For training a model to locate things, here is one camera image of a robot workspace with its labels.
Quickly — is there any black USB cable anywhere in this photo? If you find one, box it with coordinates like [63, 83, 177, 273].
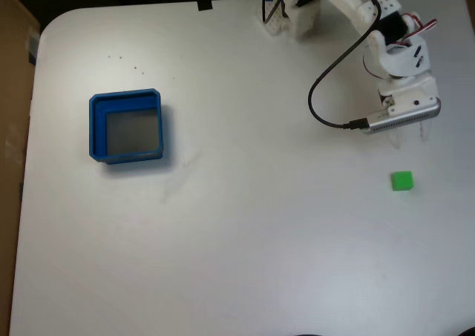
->
[262, 0, 383, 131]

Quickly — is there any green cube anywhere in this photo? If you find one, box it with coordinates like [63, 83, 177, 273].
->
[390, 171, 414, 192]

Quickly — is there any silver camera box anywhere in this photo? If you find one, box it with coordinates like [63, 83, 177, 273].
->
[361, 97, 442, 135]

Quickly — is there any brown cardboard box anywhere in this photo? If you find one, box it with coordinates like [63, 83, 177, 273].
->
[0, 0, 41, 336]

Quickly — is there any blue plastic box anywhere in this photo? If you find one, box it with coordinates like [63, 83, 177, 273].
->
[88, 88, 165, 165]

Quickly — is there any red white servo wire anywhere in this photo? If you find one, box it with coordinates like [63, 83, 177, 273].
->
[402, 12, 439, 40]

